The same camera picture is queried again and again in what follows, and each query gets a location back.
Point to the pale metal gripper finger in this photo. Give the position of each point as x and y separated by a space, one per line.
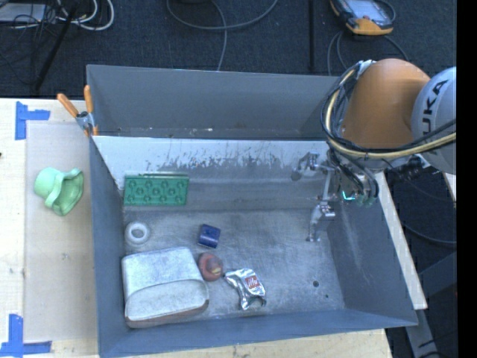
319 216
307 164

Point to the grey metal bin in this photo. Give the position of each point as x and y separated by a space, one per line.
261 237

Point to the crumpled silver packet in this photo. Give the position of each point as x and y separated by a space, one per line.
247 285

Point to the small blue cup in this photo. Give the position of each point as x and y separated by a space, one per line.
208 236

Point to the red-brown round toy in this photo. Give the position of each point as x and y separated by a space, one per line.
210 267

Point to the dark green flat block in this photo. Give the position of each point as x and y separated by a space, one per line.
156 190

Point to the pale green plastic cup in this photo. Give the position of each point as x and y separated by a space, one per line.
61 190

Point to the pale flat board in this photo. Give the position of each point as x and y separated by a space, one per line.
56 259

